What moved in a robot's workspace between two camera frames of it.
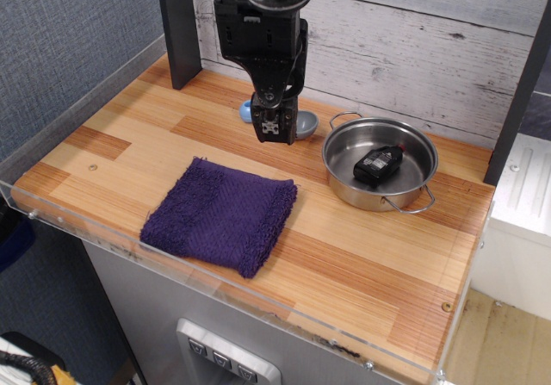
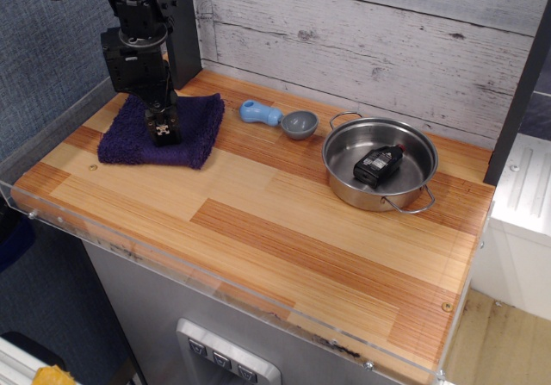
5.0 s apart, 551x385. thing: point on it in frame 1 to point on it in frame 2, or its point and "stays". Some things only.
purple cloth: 219,215 to 125,138
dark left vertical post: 176,3 stays
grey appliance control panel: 208,358 stays
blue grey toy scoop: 306,121 stays
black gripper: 275,116 to 164,125
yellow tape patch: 62,377 stays
